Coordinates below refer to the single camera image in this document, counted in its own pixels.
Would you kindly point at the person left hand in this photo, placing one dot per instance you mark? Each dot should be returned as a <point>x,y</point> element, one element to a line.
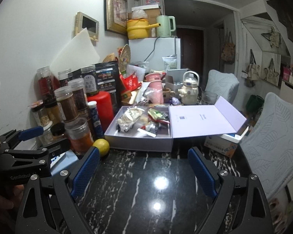
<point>14,201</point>

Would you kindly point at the red white sauce packet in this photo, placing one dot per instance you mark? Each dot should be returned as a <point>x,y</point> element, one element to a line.
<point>150,129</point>

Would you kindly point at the mask box orange blue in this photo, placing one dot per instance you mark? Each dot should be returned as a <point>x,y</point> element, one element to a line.
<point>225,144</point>

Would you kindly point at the black lid spice jar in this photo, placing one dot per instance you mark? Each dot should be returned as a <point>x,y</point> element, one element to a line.
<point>58,131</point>

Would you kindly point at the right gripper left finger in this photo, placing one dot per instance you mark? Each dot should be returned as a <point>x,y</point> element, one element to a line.
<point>49,203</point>

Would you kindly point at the red cylinder canister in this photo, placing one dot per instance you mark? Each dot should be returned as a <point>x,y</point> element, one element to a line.
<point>105,108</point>

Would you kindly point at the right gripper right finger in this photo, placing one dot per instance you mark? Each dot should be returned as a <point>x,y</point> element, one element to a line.
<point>239,204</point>

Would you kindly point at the cream cartoon kettle bottle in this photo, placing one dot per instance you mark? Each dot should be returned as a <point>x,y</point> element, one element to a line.
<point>189,90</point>

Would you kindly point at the white mini fridge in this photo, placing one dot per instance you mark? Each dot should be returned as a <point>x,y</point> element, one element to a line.
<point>152,50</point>

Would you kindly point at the green electric kettle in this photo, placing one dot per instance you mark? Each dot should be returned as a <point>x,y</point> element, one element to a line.
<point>167,26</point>

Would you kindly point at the red berry jar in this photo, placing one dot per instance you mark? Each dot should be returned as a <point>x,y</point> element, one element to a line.
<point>45,84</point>

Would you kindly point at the green snack packet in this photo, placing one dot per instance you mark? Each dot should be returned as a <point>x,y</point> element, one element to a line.
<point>158,116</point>

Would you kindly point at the yellow pot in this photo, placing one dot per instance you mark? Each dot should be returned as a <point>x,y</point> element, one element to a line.
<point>139,28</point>

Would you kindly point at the pink cup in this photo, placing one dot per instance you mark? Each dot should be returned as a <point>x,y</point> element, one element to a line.
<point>154,90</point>

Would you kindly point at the far leaf chair cushion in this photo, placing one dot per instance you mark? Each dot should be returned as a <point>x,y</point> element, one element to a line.
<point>222,84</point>

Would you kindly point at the dark tea jar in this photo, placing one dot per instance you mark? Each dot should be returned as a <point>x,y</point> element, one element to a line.
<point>79,93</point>

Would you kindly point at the gold picture frame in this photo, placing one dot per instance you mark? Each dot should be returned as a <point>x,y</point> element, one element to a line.
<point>116,16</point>

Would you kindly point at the white open gift box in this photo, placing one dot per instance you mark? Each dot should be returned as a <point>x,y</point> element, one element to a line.
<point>185,122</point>

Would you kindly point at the blue tablet tube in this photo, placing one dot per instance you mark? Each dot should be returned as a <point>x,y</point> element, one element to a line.
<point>92,106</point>

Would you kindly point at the wall intercom panel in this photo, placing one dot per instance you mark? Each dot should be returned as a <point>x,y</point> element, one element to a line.
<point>83,21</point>

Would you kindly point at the yellow lemon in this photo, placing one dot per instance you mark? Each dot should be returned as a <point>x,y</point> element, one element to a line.
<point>102,145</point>

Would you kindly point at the clear jar orange label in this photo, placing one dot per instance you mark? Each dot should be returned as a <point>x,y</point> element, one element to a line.
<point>79,135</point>

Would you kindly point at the checkered lace cloth with plush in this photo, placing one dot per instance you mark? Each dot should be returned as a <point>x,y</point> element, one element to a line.
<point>124,126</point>

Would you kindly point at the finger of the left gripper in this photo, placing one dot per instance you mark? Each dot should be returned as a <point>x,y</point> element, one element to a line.
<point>14,137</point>
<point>28,162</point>

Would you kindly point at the black printed bag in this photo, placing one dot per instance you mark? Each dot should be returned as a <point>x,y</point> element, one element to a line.
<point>108,79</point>

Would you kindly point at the brown powder jar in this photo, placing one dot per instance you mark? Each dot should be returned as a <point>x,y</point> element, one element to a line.
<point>66,104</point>

